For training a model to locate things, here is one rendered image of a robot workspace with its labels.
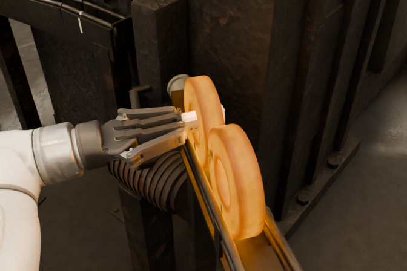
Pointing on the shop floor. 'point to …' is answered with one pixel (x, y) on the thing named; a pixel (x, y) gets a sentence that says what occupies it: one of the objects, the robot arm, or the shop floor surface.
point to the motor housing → (152, 208)
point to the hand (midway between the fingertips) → (203, 118)
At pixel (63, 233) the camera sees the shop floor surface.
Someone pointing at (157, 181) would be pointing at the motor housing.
